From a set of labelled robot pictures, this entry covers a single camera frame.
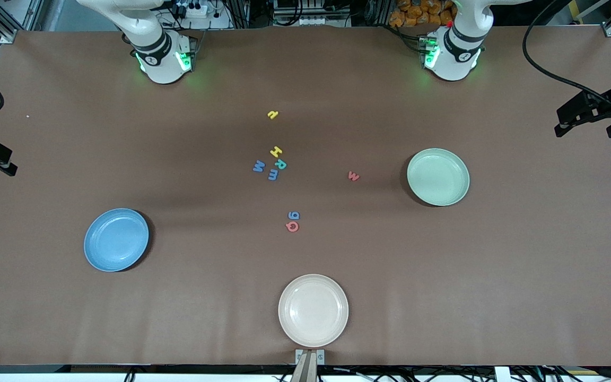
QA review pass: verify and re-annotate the blue plate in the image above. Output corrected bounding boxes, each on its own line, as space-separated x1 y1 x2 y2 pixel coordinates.
83 207 150 273

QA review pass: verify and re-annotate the green plate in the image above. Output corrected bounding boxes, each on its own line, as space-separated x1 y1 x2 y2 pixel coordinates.
406 147 470 207

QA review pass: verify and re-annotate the cream plate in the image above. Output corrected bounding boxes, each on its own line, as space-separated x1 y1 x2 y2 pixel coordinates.
278 274 350 349

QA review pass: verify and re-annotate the orange objects pile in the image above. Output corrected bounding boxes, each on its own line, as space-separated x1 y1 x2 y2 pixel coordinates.
389 0 456 28

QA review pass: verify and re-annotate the brown table cover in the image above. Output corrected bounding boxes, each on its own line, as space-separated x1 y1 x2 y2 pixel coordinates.
0 27 611 368

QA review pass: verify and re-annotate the white power strip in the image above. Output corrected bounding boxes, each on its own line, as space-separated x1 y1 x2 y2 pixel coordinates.
176 2 209 20

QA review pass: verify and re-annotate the background metal rack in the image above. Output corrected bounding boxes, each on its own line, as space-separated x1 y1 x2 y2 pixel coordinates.
271 0 351 27

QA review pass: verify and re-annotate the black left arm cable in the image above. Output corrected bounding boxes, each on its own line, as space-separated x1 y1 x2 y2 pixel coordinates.
522 0 611 104

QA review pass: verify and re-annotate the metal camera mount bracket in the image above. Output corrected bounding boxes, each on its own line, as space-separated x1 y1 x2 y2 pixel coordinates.
295 349 325 382

